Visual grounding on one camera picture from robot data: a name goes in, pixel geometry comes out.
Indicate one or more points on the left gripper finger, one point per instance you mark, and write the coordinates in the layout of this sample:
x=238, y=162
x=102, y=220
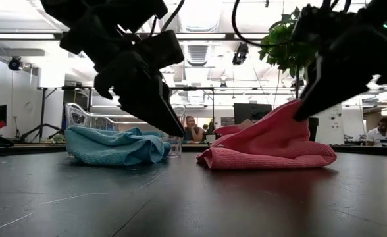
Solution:
x=147, y=102

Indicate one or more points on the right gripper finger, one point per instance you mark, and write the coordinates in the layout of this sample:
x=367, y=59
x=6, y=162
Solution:
x=338, y=82

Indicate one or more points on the pink microfiber towel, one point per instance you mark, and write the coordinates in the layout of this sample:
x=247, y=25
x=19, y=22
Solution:
x=272, y=148

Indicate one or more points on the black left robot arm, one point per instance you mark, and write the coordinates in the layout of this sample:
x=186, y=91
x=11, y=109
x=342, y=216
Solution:
x=81, y=10

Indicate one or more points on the light blue microfiber towel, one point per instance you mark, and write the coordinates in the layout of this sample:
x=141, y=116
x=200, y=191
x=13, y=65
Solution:
x=114, y=146

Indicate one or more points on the white pillar with signs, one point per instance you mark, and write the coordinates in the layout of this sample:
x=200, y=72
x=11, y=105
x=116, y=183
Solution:
x=328, y=125

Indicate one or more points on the black plant pot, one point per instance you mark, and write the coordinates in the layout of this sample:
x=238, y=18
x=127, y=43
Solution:
x=313, y=128

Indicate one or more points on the person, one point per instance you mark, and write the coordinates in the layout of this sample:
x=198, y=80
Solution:
x=379, y=133
x=193, y=130

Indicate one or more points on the green leafy plant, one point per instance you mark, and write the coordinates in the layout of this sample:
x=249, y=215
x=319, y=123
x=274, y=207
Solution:
x=279, y=46

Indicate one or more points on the clear plastic bin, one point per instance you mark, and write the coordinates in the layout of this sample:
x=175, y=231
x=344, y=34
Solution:
x=81, y=116

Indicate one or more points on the black desk monitor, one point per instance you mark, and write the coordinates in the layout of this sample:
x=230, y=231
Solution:
x=252, y=112

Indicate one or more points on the black-legged background table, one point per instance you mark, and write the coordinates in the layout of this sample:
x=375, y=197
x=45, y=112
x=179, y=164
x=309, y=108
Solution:
x=43, y=112

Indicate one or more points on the black hanging spotlight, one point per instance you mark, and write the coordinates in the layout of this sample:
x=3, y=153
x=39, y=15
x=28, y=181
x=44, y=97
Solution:
x=15, y=64
x=240, y=56

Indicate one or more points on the black metal frame stand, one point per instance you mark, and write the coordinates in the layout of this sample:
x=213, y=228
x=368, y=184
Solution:
x=193, y=88

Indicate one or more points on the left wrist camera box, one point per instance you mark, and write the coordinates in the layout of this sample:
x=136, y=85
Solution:
x=162, y=49

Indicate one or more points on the black metal table frame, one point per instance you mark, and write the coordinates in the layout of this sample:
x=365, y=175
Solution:
x=22, y=149

